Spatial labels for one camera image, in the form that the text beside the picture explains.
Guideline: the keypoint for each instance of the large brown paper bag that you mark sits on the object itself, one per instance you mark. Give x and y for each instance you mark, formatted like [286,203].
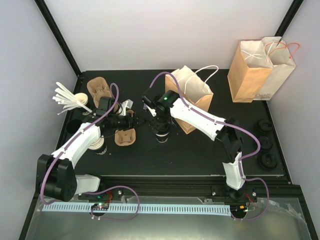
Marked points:
[249,70]

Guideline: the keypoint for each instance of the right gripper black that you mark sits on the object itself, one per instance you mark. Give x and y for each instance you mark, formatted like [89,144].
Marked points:
[154,123]

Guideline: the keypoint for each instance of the cup holding straws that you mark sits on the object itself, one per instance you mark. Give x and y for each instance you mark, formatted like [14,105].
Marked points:
[82,98]

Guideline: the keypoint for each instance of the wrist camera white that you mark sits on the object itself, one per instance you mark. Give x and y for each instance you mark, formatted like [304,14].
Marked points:
[151,110]
[126,105]

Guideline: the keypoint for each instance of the stack of paper cups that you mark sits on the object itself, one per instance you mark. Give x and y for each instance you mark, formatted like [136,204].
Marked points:
[99,146]

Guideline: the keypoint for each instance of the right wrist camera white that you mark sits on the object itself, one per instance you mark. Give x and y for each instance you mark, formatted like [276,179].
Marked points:
[151,110]

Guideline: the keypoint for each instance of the small brown paper bag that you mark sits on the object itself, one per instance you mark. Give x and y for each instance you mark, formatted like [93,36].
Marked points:
[193,88]

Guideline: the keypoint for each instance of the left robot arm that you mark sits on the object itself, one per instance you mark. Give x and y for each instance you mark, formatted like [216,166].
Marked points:
[55,173]

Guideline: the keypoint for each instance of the black paper coffee cup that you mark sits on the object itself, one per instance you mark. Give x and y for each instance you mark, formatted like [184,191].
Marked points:
[162,137]

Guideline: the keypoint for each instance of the white paper bag orange handle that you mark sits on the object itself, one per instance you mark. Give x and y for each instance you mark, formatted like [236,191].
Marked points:
[280,56]

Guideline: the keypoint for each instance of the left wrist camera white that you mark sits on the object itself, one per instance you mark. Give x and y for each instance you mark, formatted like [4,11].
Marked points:
[126,105]

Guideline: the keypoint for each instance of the light blue cable duct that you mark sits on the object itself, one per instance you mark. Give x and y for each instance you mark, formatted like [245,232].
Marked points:
[143,208]

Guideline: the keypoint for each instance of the black cup lids stack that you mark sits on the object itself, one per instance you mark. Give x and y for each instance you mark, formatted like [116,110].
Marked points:
[264,126]

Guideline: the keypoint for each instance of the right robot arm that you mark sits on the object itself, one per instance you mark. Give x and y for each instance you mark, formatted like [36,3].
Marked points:
[227,140]

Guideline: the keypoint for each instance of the stack of pulp cup carriers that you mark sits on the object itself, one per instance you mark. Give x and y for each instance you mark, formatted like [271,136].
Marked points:
[98,87]

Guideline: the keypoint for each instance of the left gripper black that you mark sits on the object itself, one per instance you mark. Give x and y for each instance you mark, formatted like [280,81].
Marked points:
[134,120]

